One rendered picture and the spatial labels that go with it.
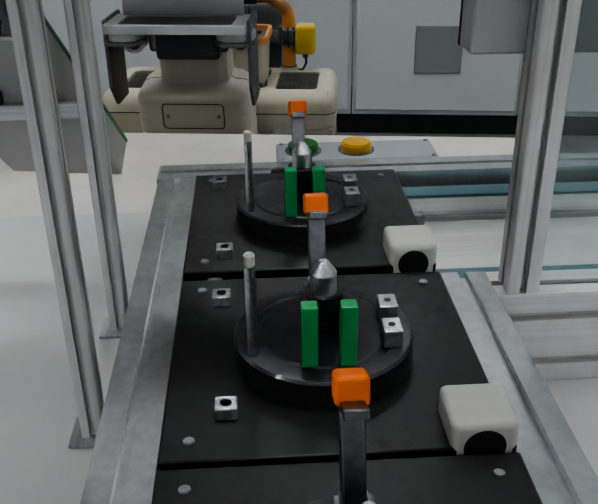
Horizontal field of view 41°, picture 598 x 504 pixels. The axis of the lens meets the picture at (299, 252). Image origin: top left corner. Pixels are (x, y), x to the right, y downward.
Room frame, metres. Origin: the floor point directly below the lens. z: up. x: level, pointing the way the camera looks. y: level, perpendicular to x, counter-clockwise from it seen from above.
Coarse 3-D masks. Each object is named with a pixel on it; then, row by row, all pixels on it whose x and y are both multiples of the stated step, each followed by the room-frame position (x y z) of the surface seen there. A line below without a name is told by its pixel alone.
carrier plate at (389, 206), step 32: (224, 192) 0.84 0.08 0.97; (384, 192) 0.83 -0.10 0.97; (192, 224) 0.76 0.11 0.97; (224, 224) 0.76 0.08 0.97; (384, 224) 0.75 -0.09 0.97; (416, 224) 0.75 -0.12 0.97; (192, 256) 0.69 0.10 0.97; (256, 256) 0.68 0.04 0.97; (288, 256) 0.68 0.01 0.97; (352, 256) 0.68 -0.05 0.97; (384, 256) 0.68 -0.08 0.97
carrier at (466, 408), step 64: (192, 320) 0.57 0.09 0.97; (256, 320) 0.49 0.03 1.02; (320, 320) 0.51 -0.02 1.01; (384, 320) 0.51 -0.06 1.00; (448, 320) 0.57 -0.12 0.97; (192, 384) 0.48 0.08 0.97; (256, 384) 0.48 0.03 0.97; (320, 384) 0.46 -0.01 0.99; (384, 384) 0.47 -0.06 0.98; (448, 384) 0.48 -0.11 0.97; (192, 448) 0.41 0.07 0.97; (256, 448) 0.41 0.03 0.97; (320, 448) 0.41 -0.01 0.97; (384, 448) 0.41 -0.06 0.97; (448, 448) 0.41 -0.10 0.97; (512, 448) 0.41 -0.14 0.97
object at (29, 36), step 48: (48, 48) 0.56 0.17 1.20; (48, 96) 0.55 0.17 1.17; (96, 96) 0.72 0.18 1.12; (48, 144) 0.55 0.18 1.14; (96, 144) 0.72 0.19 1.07; (48, 192) 0.55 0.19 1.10; (96, 192) 0.72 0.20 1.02; (48, 240) 0.55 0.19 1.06; (96, 384) 0.55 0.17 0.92; (96, 432) 0.55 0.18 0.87
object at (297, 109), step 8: (288, 104) 0.85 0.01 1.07; (296, 104) 0.85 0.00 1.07; (304, 104) 0.85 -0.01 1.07; (288, 112) 0.85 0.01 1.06; (296, 112) 0.83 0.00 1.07; (304, 112) 0.83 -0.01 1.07; (296, 120) 0.84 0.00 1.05; (296, 128) 0.84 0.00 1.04; (296, 136) 0.84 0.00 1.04; (304, 136) 0.84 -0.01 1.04; (296, 144) 0.84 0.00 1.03
